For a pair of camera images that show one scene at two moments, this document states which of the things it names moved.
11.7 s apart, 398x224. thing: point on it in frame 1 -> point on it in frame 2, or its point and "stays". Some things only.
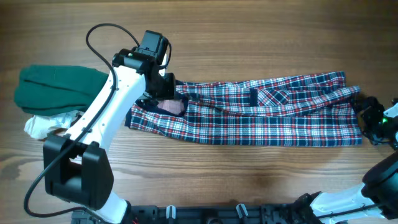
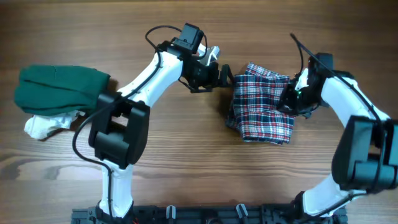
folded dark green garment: [53, 89] stays
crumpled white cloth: [38, 126] stays
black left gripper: [169, 92] -> [209, 82]
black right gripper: [379, 109] -> [285, 104]
